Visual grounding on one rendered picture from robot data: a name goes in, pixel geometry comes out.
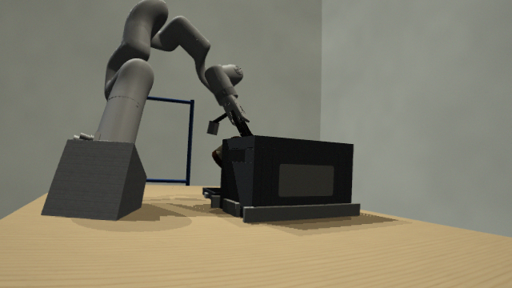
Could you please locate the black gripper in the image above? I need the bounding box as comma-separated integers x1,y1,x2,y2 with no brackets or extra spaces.
218,94,251,137

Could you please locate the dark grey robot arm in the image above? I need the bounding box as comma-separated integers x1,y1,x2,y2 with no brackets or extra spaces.
74,0,243,144

